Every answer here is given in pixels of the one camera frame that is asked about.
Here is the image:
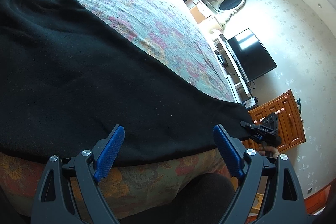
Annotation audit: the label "black pants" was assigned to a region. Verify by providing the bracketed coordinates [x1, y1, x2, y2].
[1, 0, 251, 166]

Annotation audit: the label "right hand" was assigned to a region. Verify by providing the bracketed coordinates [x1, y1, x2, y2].
[258, 146, 280, 166]

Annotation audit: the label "wooden chest of drawers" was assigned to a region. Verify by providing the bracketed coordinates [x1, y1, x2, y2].
[249, 89, 306, 152]

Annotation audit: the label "black flat television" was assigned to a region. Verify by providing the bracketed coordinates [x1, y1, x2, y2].
[227, 28, 277, 83]

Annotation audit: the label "white tv stand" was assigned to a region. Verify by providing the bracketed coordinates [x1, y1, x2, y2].
[211, 31, 252, 103]

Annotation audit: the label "white oval vanity mirror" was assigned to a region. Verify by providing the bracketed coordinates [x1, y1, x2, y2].
[210, 0, 246, 25]

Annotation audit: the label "floral bedspread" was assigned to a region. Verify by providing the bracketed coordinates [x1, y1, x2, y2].
[0, 0, 245, 222]

